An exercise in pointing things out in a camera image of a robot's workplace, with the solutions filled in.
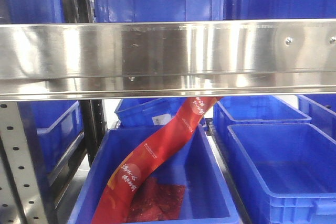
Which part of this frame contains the steel front beam right shelf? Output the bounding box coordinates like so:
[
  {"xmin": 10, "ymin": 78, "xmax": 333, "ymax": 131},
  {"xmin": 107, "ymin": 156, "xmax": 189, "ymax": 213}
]
[{"xmin": 1, "ymin": 19, "xmax": 335, "ymax": 101}]

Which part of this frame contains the perforated steel shelf upright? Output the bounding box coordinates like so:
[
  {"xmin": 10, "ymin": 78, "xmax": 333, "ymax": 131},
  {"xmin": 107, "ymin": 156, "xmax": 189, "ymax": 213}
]
[{"xmin": 1, "ymin": 101, "xmax": 58, "ymax": 223}]

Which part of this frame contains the blue crate lower right rear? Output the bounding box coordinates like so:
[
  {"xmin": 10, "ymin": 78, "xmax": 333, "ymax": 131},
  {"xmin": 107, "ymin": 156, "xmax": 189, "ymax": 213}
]
[{"xmin": 213, "ymin": 95, "xmax": 311, "ymax": 139}]

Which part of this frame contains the blue bin holding red bag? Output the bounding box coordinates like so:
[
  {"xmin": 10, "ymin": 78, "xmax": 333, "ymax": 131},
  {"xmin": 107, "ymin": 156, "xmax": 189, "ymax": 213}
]
[{"xmin": 68, "ymin": 126, "xmax": 239, "ymax": 223}]

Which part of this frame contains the red printed packaging bag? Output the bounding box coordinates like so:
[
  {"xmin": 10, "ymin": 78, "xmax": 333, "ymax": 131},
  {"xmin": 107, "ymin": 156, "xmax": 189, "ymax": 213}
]
[{"xmin": 91, "ymin": 97, "xmax": 221, "ymax": 223}]

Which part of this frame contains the blue crate lower right front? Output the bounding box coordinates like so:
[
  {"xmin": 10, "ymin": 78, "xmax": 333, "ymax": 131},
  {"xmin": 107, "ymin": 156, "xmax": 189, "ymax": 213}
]
[{"xmin": 226, "ymin": 124, "xmax": 335, "ymax": 223}]

